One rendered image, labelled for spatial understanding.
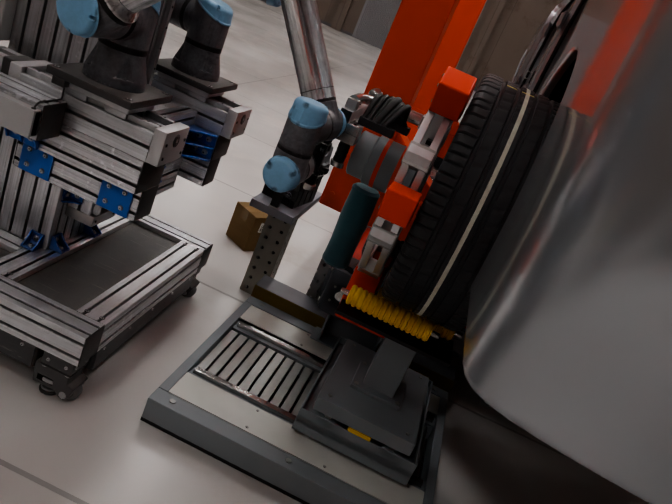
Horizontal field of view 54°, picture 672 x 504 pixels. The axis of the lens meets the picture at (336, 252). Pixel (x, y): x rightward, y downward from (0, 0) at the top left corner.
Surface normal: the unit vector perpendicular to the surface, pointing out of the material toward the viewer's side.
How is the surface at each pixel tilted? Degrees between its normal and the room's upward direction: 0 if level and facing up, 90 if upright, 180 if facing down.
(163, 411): 90
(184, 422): 90
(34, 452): 0
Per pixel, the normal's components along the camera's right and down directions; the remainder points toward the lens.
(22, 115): -0.20, 0.29
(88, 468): 0.37, -0.86
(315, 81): 0.05, 0.17
